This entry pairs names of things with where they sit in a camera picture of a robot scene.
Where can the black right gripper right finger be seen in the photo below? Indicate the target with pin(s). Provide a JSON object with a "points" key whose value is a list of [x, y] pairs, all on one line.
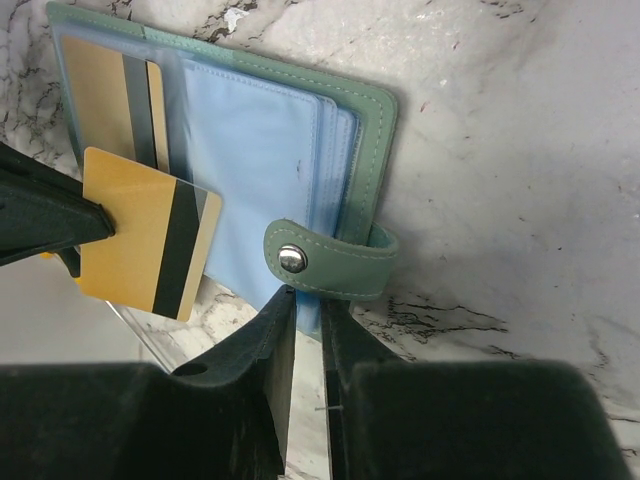
{"points": [[389, 418]]}

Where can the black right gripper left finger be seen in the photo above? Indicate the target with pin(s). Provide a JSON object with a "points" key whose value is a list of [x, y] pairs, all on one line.
{"points": [[222, 415]]}

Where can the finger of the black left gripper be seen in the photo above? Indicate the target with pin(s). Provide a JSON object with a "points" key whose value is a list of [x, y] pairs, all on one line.
{"points": [[44, 211]]}

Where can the green leather card holder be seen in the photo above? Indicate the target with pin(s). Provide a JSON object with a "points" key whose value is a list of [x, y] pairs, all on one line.
{"points": [[297, 157]]}

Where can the yellow black utility knife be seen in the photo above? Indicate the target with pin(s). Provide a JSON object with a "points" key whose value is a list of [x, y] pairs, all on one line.
{"points": [[62, 262]]}

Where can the clear small plastic tray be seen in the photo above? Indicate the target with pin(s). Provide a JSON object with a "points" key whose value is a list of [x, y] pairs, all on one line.
{"points": [[170, 343]]}

